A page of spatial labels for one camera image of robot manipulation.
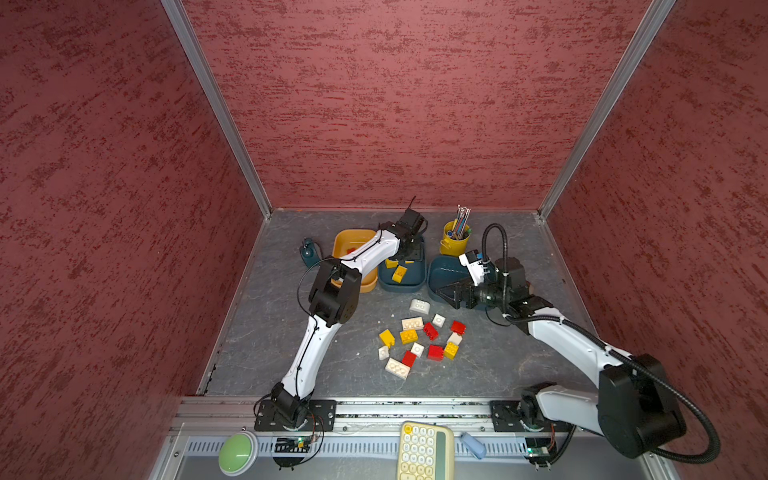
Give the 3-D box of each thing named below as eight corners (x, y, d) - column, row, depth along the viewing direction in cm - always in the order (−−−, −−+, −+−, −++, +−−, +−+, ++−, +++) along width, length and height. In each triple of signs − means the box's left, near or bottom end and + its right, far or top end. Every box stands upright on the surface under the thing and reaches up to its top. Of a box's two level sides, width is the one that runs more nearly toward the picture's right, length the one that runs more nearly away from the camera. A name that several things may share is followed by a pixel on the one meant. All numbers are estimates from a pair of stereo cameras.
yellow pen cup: (440, 260, 107) (445, 239, 98) (438, 241, 113) (442, 220, 103) (465, 260, 107) (472, 239, 98) (461, 241, 113) (468, 220, 103)
